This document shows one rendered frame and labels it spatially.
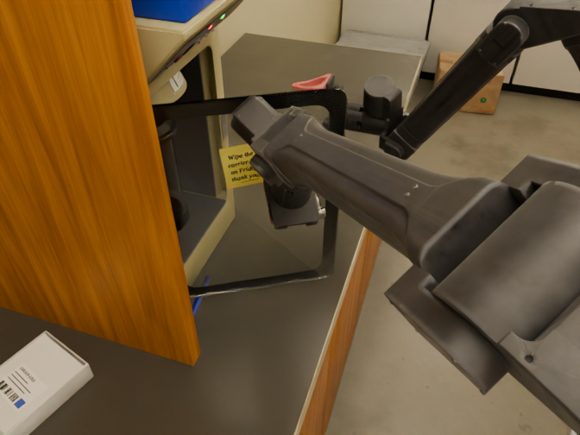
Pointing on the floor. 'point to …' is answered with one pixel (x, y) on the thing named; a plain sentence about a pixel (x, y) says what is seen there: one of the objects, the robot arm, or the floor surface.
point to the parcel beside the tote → (484, 101)
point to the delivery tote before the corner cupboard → (351, 38)
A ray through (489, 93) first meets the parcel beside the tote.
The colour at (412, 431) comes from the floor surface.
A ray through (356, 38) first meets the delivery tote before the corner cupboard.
